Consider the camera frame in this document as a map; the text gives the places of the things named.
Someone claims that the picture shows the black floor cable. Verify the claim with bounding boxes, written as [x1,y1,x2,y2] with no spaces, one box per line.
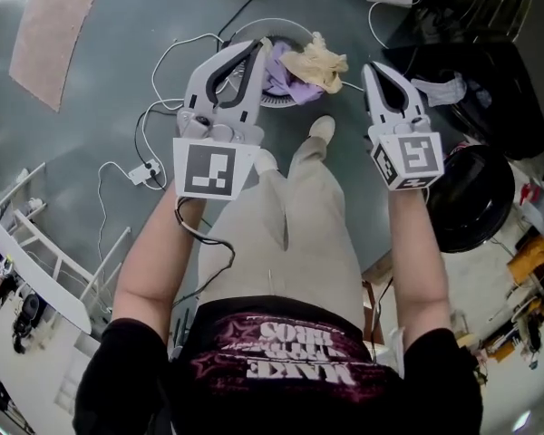
[216,0,262,41]

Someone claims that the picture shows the person's right beige shoe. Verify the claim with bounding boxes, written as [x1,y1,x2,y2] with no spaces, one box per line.
[307,115,337,145]

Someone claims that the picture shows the white round laundry basket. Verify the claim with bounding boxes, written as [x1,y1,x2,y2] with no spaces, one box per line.
[224,17,321,111]

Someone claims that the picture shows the person's black printed t-shirt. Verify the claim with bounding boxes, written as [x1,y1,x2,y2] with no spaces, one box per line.
[73,295,484,435]

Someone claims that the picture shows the white metal frame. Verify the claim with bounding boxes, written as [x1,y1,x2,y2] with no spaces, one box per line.
[0,160,132,321]

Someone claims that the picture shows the person's beige shoe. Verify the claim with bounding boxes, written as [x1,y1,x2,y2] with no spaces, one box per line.
[252,148,280,175]
[307,115,337,145]

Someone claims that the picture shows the white floor cable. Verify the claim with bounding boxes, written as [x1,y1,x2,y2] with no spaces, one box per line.
[133,32,228,190]

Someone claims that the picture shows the white table panel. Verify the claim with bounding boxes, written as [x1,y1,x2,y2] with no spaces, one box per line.
[0,199,94,335]

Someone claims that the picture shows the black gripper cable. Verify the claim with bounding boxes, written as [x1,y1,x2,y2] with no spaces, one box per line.
[171,196,237,308]

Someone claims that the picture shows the person's right forearm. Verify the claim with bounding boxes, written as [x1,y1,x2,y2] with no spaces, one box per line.
[386,185,455,349]

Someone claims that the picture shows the person's beige trousers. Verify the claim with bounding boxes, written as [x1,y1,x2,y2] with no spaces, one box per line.
[196,135,366,335]

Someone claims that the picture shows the pink rug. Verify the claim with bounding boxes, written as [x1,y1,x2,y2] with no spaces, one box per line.
[7,0,112,114]

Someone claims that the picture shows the person's left beige shoe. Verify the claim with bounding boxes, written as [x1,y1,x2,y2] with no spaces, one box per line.
[252,148,280,175]

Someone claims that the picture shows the beige clothes garment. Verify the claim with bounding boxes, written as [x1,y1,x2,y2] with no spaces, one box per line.
[258,31,350,95]

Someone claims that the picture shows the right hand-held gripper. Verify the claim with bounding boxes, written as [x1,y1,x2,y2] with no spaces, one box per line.
[360,61,446,192]

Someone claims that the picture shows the person's left forearm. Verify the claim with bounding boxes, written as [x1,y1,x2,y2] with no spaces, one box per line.
[112,191,219,334]

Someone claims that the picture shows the white power strip cable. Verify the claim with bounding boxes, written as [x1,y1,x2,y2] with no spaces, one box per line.
[96,160,133,271]

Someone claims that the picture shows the grey clothes garment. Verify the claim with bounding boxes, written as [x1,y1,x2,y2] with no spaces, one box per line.
[410,71,470,109]

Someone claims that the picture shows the thin white cable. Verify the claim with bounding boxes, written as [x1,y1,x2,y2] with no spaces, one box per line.
[367,0,392,50]

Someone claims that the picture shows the white power strip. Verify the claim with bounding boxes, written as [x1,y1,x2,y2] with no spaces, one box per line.
[128,159,162,186]

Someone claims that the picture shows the purple clothes garment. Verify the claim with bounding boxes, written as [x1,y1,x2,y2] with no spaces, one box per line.
[263,41,328,107]

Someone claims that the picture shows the wooden stool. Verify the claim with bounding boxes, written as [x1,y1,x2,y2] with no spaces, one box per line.
[361,278,387,346]

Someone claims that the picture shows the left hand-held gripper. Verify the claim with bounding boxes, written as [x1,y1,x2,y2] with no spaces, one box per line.
[171,38,274,201]

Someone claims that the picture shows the black office chair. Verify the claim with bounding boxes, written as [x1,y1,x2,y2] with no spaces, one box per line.
[10,291,43,353]

